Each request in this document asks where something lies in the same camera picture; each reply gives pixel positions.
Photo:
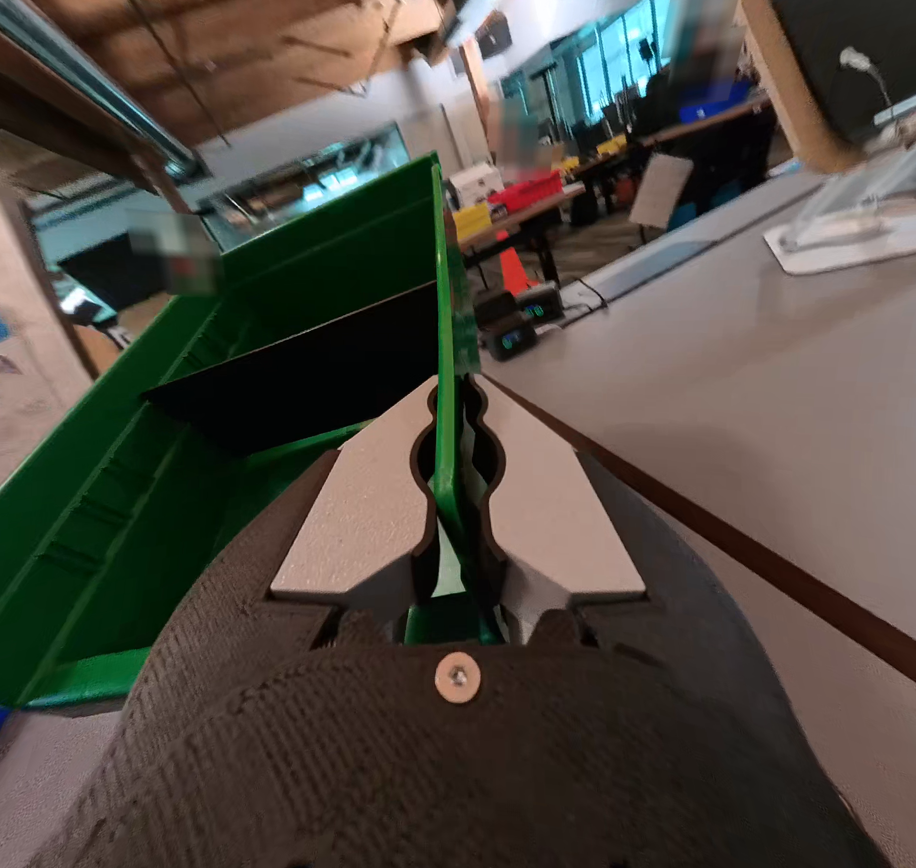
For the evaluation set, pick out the white card sign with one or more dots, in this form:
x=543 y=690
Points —
x=662 y=192

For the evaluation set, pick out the white flat stand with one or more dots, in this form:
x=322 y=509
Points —
x=844 y=224

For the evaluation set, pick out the yellow plastic bin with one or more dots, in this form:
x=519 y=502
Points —
x=472 y=223

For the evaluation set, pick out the red plastic bin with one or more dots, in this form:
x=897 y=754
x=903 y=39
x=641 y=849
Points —
x=529 y=192

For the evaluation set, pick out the green plastic bin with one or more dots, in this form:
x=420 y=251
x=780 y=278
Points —
x=143 y=524

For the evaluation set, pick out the orange traffic cone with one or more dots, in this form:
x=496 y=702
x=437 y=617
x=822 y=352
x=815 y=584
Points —
x=514 y=267

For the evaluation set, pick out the small blue plastic bin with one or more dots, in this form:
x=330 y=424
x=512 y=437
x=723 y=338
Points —
x=715 y=102

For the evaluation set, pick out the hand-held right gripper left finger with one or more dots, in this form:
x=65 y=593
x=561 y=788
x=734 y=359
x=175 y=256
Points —
x=358 y=510

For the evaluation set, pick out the black bin divider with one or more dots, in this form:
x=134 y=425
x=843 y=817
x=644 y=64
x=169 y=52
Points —
x=308 y=374

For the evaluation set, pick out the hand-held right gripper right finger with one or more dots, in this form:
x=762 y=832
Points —
x=558 y=524

